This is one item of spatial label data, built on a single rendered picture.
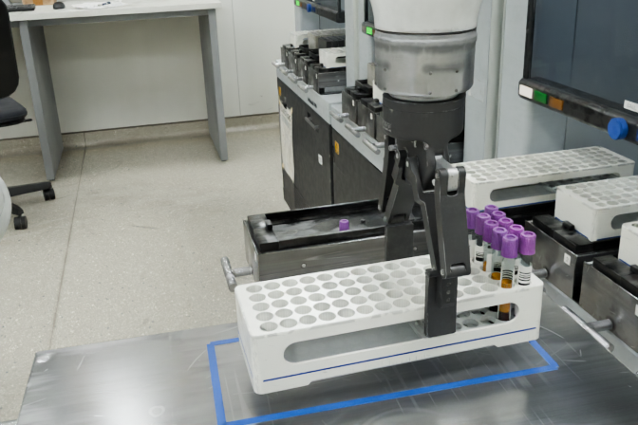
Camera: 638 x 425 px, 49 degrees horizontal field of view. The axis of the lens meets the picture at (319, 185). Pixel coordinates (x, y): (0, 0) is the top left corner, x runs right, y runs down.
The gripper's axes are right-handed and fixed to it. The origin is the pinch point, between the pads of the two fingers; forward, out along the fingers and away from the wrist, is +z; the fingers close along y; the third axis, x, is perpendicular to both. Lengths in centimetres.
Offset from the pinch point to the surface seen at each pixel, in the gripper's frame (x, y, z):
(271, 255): -9.1, -32.6, 10.3
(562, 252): 31.2, -20.1, 10.3
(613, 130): 36.4, -18.9, -7.8
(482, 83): 41, -63, -5
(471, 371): 4.2, 4.4, 8.1
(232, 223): 10, -233, 91
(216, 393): -21.2, -0.1, 8.3
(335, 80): 39, -158, 13
